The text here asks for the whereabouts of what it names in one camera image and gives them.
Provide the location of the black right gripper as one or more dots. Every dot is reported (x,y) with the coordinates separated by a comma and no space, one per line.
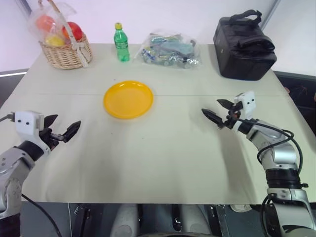
(233,118)

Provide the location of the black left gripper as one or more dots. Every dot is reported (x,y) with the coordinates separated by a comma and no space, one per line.
(50,138)

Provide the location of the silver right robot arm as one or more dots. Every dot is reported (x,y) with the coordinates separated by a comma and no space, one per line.
(284,153)

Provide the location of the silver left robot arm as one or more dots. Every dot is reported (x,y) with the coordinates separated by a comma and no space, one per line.
(14,158)

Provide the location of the yellow plastic plate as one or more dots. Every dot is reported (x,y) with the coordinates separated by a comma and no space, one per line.
(128,100)

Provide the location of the orange fruit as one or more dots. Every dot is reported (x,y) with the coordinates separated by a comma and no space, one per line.
(44,22)

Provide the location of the clear plastic fruit bag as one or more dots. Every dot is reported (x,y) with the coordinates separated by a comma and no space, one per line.
(58,12)

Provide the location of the black fabric carry bag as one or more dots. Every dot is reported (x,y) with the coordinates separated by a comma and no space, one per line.
(237,56)

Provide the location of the dark bench edge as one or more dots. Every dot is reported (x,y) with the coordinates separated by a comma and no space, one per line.
(10,73)

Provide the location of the clear bag of small items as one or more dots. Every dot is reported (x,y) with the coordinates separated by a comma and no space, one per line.
(170,51)

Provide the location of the cream table cloth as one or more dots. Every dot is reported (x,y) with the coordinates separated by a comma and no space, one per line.
(158,160)

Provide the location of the dark furniture with red marks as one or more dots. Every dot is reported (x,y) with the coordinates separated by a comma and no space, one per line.
(301,98)

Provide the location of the yellow lemon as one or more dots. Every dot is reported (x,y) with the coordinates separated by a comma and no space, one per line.
(55,40)

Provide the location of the red apple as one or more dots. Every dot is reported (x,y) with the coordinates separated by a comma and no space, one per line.
(75,30)

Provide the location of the green plastic bottle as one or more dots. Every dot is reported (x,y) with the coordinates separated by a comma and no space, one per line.
(122,44)

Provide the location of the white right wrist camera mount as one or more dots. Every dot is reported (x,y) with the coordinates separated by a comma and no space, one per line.
(248,103)

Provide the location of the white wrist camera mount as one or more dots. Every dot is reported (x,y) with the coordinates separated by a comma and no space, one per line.
(248,103)
(27,121)

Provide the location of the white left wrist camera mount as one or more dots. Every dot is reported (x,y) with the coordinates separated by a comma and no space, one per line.
(27,121)

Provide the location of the white slanted post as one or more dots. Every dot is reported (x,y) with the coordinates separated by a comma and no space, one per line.
(269,12)

